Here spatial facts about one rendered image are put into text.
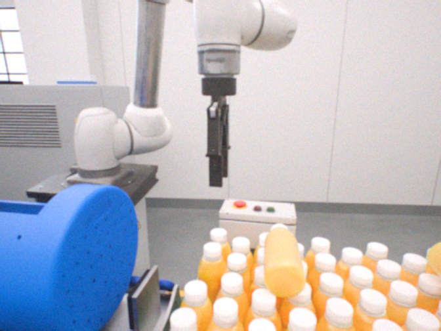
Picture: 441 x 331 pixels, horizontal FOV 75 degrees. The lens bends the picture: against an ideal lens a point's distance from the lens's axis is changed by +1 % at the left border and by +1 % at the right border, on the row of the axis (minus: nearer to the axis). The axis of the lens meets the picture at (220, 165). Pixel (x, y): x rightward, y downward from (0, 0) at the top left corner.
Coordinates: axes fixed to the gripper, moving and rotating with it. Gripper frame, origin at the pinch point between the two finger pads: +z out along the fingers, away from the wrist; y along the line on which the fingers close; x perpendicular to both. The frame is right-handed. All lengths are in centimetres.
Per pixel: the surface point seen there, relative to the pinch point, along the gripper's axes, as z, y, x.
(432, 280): 15.5, 11.1, 41.1
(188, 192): 102, -251, -86
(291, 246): 9.4, 14.7, 16.1
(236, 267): 16.5, 12.6, 6.0
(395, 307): 18.4, 15.8, 33.8
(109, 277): 19.2, 16.5, -19.4
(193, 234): 125, -193, -64
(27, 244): 5.8, 28.1, -25.1
